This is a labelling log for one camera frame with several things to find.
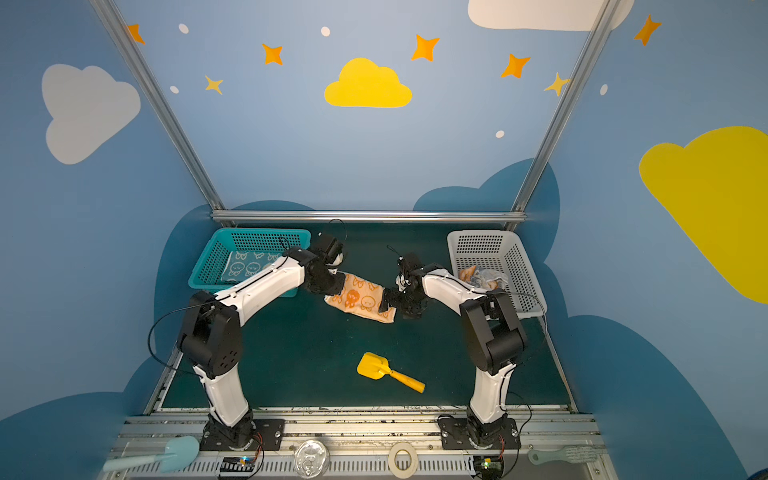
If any orange patterned towel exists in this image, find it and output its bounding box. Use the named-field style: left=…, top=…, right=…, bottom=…
left=324, top=273, right=396, bottom=324

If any blue bunny towel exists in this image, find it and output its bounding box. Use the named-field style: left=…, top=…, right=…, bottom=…
left=220, top=251, right=281, bottom=284

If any grey plastic basket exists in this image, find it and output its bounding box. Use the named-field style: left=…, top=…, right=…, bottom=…
left=447, top=230, right=548, bottom=319

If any teal plastic basket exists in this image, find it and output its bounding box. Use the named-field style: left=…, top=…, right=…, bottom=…
left=188, top=228, right=311, bottom=292

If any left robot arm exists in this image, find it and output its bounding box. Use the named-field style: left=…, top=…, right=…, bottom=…
left=177, top=245, right=345, bottom=448

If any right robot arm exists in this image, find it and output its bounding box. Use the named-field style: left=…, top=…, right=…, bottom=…
left=380, top=253, right=528, bottom=425

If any yellow toy shovel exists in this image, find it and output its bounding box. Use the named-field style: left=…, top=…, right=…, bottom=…
left=356, top=352, right=425, bottom=393

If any white tape roll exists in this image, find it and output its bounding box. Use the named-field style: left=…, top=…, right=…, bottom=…
left=387, top=442, right=419, bottom=479

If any clear round lid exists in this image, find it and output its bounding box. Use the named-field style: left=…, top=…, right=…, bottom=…
left=293, top=439, right=330, bottom=479

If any right circuit board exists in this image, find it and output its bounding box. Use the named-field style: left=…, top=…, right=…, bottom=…
left=472, top=456, right=504, bottom=480

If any circuit board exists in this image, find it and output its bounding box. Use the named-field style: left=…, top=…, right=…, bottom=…
left=217, top=456, right=257, bottom=479
left=472, top=456, right=504, bottom=480

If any left circuit board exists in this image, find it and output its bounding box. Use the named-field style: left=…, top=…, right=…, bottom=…
left=217, top=456, right=257, bottom=479

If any grey-green brush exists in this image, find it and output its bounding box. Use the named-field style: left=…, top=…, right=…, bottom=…
left=527, top=445, right=601, bottom=466

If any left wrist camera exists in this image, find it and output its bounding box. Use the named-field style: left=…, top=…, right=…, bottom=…
left=309, top=233, right=344, bottom=269

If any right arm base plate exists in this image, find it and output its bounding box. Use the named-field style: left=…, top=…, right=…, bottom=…
left=436, top=414, right=521, bottom=450

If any aluminium front rail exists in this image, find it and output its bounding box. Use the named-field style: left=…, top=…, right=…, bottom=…
left=98, top=406, right=618, bottom=479

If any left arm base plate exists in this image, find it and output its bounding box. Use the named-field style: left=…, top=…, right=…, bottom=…
left=200, top=416, right=285, bottom=452

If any aluminium frame left post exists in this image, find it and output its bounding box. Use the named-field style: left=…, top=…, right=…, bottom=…
left=90, top=0, right=226, bottom=210

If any aluminium frame post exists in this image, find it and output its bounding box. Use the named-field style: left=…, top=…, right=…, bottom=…
left=90, top=0, right=226, bottom=210
left=504, top=0, right=622, bottom=231

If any aluminium frame right post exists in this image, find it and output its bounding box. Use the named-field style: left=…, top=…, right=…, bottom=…
left=504, top=0, right=622, bottom=231

